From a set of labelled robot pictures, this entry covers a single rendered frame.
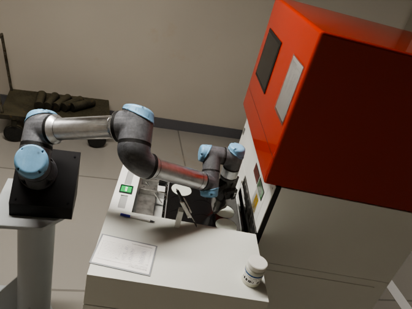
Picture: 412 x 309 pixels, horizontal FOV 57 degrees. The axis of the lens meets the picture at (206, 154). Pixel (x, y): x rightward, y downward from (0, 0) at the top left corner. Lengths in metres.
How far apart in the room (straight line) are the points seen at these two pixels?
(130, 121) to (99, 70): 2.91
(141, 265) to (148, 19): 3.03
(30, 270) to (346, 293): 1.49
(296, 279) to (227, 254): 0.48
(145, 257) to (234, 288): 0.33
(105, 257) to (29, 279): 0.73
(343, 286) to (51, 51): 3.39
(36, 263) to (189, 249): 0.80
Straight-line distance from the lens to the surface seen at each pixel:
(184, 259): 1.46
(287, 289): 1.94
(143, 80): 4.25
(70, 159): 1.76
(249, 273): 1.41
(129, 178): 1.81
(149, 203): 1.81
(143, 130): 1.33
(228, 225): 1.78
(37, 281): 2.09
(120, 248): 1.45
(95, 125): 1.43
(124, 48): 4.14
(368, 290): 2.06
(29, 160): 1.54
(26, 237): 1.90
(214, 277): 1.43
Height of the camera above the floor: 1.98
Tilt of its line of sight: 29 degrees down
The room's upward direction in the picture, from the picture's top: 16 degrees clockwise
